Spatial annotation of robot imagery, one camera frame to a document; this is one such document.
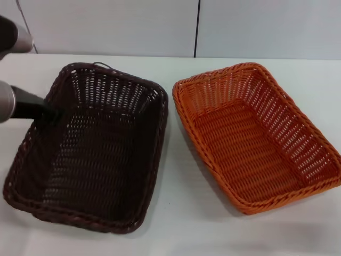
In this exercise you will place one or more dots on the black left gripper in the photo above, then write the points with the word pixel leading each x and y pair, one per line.
pixel 26 102

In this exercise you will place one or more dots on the dark brown wicker basket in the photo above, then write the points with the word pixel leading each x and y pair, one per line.
pixel 88 149

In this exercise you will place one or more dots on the orange wicker basket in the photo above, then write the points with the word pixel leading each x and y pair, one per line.
pixel 255 138

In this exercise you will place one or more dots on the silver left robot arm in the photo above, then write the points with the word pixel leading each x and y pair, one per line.
pixel 18 40

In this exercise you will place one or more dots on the thin dark hang loop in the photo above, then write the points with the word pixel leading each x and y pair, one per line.
pixel 102 64

